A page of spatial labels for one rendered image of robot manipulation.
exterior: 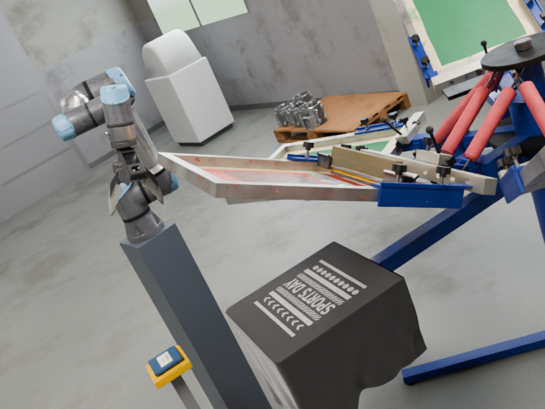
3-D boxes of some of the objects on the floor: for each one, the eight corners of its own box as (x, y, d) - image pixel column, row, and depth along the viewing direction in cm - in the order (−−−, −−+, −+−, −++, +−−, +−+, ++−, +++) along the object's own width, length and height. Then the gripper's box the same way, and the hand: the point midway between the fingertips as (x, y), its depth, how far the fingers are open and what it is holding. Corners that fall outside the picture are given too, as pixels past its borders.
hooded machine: (175, 147, 861) (127, 49, 807) (208, 126, 890) (164, 32, 837) (202, 147, 802) (152, 43, 748) (237, 125, 831) (191, 23, 778)
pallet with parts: (273, 145, 689) (260, 115, 676) (327, 108, 734) (315, 79, 721) (361, 144, 584) (348, 109, 570) (417, 101, 629) (406, 67, 615)
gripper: (153, 132, 180) (165, 198, 186) (84, 145, 173) (99, 213, 178) (160, 135, 173) (173, 204, 178) (89, 149, 165) (104, 219, 171)
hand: (138, 211), depth 176 cm, fingers open, 14 cm apart
